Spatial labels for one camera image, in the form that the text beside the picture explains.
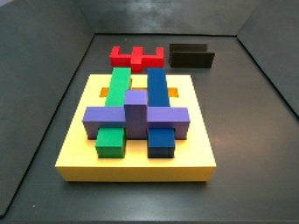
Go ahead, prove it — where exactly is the blue long block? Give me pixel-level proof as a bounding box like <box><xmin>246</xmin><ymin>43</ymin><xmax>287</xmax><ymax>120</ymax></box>
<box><xmin>147</xmin><ymin>68</ymin><xmax>175</xmax><ymax>158</ymax></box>

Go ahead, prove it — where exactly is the green long block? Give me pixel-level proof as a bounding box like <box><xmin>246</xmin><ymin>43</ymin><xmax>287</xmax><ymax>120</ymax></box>
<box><xmin>96</xmin><ymin>67</ymin><xmax>131</xmax><ymax>158</ymax></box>

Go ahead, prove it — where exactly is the black angled holder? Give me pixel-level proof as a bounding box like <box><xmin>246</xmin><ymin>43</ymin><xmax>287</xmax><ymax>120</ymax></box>
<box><xmin>170</xmin><ymin>44</ymin><xmax>215</xmax><ymax>68</ymax></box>

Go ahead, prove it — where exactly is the red E-shaped block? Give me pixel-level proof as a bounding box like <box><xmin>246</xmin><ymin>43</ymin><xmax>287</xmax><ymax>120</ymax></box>
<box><xmin>110</xmin><ymin>46</ymin><xmax>164</xmax><ymax>74</ymax></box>

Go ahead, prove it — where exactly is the yellow wooden base board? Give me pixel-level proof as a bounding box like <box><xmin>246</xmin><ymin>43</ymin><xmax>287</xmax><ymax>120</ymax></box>
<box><xmin>55</xmin><ymin>74</ymin><xmax>216</xmax><ymax>182</ymax></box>

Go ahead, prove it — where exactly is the purple cross-shaped block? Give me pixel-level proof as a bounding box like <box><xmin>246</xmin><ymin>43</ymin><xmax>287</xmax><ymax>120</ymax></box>
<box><xmin>82</xmin><ymin>90</ymin><xmax>191</xmax><ymax>140</ymax></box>

